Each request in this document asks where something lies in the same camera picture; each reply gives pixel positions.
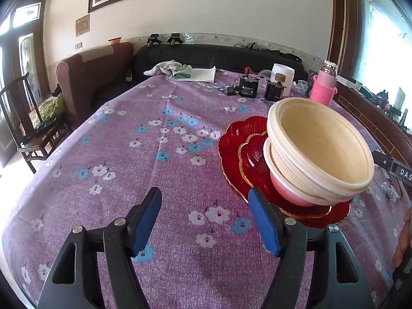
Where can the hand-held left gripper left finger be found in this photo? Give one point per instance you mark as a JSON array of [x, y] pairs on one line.
[[148, 219]]

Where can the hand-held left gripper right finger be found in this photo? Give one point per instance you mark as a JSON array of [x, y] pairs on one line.
[[262, 222]]

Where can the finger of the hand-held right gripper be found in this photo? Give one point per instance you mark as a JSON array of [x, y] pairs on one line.
[[382, 161]]

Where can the cream disposable bowl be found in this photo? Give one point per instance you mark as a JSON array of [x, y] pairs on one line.
[[315, 135], [289, 194]]

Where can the small red plate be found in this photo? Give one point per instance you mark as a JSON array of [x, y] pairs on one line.
[[254, 164]]

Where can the large red plate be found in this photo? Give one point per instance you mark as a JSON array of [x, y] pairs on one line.
[[230, 154]]

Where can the person's right hand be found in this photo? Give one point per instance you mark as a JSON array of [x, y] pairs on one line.
[[404, 247]]

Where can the wooden cabinet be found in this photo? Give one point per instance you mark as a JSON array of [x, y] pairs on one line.
[[363, 116]]

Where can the purple floral tablecloth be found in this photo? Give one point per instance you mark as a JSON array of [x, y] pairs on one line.
[[128, 167]]

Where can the pink thermos bottle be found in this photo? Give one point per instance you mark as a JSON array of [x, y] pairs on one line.
[[323, 87]]

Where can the white plastic tub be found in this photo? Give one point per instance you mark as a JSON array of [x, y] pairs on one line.
[[286, 70]]

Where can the small black power adapter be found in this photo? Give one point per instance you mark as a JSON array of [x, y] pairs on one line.
[[231, 91]]

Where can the dark wooden chair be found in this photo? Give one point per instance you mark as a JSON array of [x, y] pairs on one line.
[[35, 143]]

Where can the black cloth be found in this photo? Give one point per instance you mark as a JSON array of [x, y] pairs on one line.
[[48, 126]]

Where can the green band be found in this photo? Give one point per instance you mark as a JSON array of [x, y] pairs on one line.
[[182, 75]]

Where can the green patterned cushion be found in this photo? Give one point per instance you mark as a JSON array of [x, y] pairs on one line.
[[48, 107]]

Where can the white work gloves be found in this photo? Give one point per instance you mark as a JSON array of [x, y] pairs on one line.
[[161, 68]]

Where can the white folded towel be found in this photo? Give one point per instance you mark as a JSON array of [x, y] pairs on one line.
[[202, 74]]

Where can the brown fabric armchair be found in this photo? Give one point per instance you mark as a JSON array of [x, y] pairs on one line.
[[96, 70]]

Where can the black leather sofa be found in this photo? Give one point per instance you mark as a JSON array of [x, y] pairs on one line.
[[199, 56]]

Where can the black hand-held device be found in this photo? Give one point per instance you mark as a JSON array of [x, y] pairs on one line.
[[153, 39], [175, 38]]

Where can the orange bowl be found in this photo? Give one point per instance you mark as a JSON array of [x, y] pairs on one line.
[[115, 40]]

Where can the wooden glass entrance door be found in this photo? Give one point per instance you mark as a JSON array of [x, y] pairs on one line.
[[40, 54]]

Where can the small wall plaque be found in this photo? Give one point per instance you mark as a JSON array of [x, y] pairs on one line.
[[82, 25]]

